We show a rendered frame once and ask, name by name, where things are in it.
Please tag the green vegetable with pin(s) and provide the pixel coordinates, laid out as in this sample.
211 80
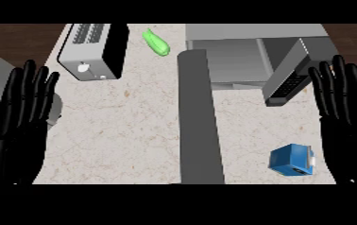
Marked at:
155 43

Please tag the grey round object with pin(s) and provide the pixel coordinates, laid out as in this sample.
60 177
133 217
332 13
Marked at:
55 109

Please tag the dark grey microwave door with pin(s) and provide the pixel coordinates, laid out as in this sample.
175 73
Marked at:
198 118

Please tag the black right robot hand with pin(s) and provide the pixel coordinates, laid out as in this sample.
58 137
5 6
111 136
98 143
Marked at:
338 121

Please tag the silver toaster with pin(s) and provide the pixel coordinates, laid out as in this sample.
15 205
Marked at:
93 50

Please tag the grey microwave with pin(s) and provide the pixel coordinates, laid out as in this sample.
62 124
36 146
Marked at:
242 55

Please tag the blue milk carton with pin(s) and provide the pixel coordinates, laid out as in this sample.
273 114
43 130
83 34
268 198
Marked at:
293 159

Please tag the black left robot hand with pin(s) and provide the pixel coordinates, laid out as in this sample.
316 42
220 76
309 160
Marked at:
23 115

